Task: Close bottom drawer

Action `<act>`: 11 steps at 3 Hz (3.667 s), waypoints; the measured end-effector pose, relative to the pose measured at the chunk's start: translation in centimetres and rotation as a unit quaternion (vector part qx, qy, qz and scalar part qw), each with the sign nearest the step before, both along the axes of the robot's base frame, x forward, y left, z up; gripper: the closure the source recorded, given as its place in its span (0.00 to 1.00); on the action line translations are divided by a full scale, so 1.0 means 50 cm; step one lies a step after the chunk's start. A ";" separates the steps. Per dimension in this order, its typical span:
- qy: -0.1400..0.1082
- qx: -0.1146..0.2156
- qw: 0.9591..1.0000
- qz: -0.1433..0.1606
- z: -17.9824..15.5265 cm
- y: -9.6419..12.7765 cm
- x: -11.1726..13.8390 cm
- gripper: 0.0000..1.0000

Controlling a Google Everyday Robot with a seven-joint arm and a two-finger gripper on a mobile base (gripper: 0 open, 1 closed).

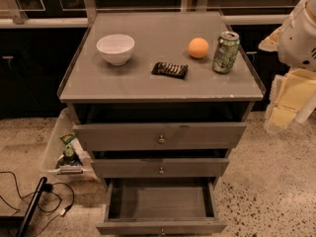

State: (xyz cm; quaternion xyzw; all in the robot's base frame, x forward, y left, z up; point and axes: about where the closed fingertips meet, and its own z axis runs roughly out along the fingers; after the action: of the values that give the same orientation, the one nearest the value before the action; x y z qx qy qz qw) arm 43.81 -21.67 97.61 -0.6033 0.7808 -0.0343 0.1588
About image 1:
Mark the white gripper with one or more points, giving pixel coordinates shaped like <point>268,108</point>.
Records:
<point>297,41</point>

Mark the grey bottom drawer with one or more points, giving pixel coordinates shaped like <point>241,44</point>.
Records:
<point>160,206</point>

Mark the grey drawer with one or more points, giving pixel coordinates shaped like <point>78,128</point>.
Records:
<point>160,206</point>
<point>158,136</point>
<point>164,163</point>

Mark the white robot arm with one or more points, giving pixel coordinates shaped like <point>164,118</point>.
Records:
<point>295,40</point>

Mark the grey drawer cabinet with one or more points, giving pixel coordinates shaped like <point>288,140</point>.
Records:
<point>98,92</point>

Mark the grey top drawer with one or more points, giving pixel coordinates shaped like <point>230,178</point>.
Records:
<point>158,136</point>

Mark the grey middle drawer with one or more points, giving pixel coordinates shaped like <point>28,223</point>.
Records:
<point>164,163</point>

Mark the green soda can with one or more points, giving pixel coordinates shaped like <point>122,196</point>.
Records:
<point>226,52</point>

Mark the orange fruit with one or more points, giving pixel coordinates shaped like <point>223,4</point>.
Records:
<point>198,48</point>

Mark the black snack bar wrapper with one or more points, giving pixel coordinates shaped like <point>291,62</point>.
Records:
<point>170,70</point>

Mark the white ceramic bowl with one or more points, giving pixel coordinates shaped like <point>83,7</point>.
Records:
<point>116,49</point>

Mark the green chip bag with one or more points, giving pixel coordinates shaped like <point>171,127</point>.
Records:
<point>73,153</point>

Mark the clear plastic bin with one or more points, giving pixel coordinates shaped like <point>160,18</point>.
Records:
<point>54,150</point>

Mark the black flat bar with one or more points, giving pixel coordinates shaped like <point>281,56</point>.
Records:
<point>31,208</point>

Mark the white cylindrical post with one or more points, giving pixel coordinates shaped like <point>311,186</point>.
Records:
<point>306,111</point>

